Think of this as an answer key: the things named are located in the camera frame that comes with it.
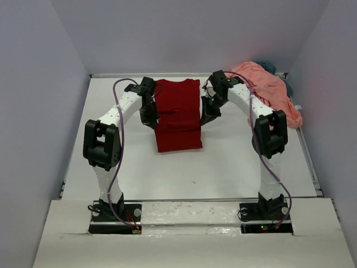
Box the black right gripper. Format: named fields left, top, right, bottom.
left=201, top=93, right=229, bottom=126

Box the red t shirt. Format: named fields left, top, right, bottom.
left=155, top=79, right=202, bottom=153

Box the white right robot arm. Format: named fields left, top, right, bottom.
left=200, top=70, right=291, bottom=223

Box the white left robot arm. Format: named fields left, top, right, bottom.
left=83, top=77, right=159, bottom=222

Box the pink t shirt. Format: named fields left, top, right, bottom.
left=232, top=61, right=303, bottom=129

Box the teal blue t shirt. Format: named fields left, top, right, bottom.
left=255, top=61, right=293, bottom=98

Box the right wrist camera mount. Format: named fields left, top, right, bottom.
left=202, top=81, right=216, bottom=99

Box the aluminium back table rail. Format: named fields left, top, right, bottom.
left=89, top=71, right=290, bottom=79

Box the aluminium table rail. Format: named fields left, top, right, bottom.
left=125, top=198, right=258, bottom=203
left=89, top=71, right=290, bottom=79
left=296, top=127, right=324, bottom=198

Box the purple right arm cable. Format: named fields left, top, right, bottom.
left=223, top=71, right=293, bottom=229

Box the aluminium front table rail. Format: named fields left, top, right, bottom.
left=125, top=198, right=258, bottom=203

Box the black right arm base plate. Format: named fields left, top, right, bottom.
left=237, top=203, right=293, bottom=235

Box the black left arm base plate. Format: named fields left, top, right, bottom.
left=88, top=202, right=142, bottom=235

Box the aluminium right table rail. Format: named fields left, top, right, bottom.
left=296, top=127, right=324, bottom=198

